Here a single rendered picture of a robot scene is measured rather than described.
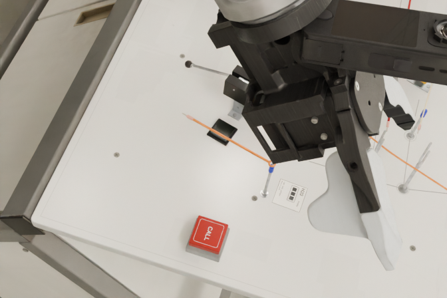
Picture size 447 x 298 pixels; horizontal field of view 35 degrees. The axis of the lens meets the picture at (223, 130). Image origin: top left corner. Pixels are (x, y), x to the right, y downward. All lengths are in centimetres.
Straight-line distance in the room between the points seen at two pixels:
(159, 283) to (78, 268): 23
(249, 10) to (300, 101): 8
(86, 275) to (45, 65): 48
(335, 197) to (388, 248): 5
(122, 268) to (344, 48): 102
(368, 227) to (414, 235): 72
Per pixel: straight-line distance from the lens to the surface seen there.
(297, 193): 119
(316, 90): 47
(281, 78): 49
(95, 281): 136
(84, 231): 115
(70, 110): 127
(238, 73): 120
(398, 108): 58
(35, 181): 120
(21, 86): 157
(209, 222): 111
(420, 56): 45
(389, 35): 45
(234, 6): 44
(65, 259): 131
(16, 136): 144
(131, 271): 143
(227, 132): 122
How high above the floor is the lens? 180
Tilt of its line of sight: 36 degrees down
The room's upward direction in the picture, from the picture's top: 83 degrees clockwise
